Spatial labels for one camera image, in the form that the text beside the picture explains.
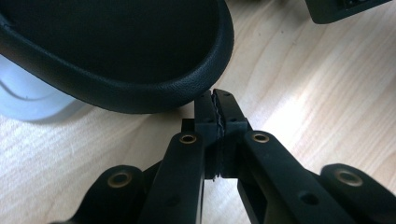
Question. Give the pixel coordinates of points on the black slipper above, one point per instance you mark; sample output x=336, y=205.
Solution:
x=118, y=62

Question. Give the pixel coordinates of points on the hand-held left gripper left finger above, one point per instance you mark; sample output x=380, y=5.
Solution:
x=205, y=115

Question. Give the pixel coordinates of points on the white two-tier shoe rack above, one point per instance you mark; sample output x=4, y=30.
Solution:
x=28, y=99

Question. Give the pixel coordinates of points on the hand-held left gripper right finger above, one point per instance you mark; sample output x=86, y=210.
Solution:
x=232, y=118

